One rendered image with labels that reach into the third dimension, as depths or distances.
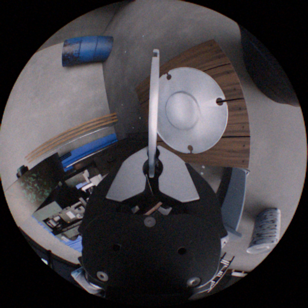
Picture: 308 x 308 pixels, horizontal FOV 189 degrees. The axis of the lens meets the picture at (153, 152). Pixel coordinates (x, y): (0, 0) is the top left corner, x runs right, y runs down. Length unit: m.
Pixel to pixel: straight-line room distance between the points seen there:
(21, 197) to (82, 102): 1.80
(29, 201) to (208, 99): 0.84
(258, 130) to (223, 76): 0.44
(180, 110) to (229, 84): 0.17
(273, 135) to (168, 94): 0.62
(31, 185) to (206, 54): 0.85
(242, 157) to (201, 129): 0.15
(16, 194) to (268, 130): 1.31
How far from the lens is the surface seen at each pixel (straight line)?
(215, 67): 0.30
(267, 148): 0.70
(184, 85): 0.31
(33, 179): 0.64
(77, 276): 0.56
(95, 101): 2.05
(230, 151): 0.29
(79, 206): 0.84
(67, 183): 1.05
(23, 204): 0.66
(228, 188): 0.51
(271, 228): 0.97
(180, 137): 0.34
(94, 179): 0.67
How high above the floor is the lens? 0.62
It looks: 34 degrees down
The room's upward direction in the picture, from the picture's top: 118 degrees counter-clockwise
